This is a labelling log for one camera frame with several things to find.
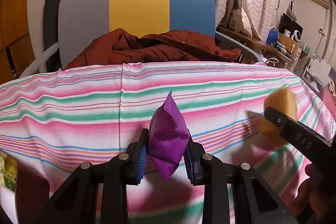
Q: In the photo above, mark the wooden side table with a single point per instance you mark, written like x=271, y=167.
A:
x=253, y=43

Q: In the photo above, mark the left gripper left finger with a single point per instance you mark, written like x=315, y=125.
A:
x=137, y=152

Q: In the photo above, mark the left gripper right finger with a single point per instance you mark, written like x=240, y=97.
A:
x=192, y=157

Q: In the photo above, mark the purple snack packet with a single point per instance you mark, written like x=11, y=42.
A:
x=168, y=137

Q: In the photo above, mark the pink striped tablecloth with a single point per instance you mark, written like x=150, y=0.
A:
x=53, y=122

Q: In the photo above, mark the dark red jacket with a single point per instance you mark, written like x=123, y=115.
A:
x=120, y=47

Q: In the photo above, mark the pale green box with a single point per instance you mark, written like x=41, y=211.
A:
x=8, y=171

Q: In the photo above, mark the grey yellow blue chair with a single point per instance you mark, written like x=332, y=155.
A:
x=70, y=25

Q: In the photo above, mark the blue folding chair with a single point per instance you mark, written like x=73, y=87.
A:
x=273, y=35

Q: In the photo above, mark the wooden cabinet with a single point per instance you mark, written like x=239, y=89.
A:
x=16, y=48

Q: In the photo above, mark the person's right hand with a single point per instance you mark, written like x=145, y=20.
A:
x=321, y=200

